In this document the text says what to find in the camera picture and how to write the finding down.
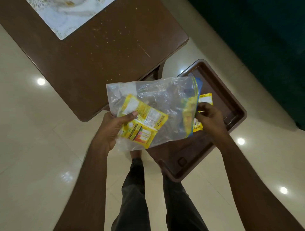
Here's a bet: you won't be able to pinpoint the clear zip plastic bag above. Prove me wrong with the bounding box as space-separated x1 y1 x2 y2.
106 76 203 152

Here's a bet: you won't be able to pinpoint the person's left forearm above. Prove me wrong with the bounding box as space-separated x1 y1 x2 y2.
53 140 112 231

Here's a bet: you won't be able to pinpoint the long green sofa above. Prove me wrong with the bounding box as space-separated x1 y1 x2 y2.
188 0 305 131

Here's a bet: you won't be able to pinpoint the white floral placemat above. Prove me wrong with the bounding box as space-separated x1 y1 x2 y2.
25 0 116 40

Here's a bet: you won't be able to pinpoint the brown wooden table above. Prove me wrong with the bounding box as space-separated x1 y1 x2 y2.
0 0 189 122

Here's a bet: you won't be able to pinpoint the person's left hand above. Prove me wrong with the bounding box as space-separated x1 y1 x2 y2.
91 110 138 153

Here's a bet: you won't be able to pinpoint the person's dark trousers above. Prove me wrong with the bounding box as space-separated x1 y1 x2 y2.
111 158 209 231

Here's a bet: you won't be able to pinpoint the person's right hand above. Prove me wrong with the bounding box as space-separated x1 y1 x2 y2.
194 102 228 143

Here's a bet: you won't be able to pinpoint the yellow snack packet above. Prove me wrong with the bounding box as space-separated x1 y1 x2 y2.
182 93 214 133
119 94 169 150

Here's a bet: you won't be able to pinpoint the brown plastic stool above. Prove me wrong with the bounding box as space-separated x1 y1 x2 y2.
145 59 247 182

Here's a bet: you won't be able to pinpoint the person's right forearm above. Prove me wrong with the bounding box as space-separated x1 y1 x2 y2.
214 133 305 231

